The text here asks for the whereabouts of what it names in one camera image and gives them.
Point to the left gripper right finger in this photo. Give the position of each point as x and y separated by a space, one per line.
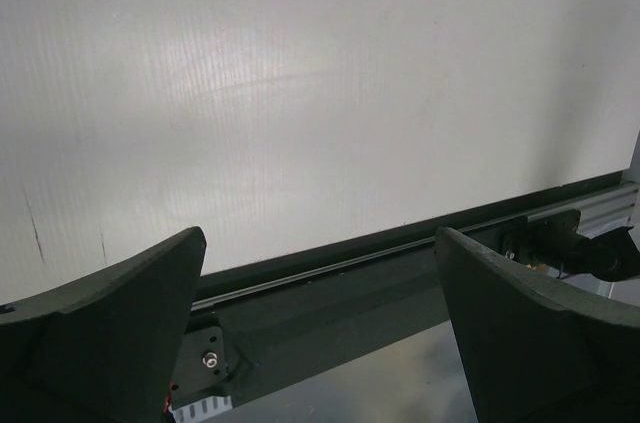
533 348

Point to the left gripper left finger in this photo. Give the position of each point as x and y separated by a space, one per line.
102 348

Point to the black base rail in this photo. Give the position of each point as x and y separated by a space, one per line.
263 327

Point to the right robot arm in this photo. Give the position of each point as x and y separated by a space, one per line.
554 242

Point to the left white cable duct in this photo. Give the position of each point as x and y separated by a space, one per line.
202 410

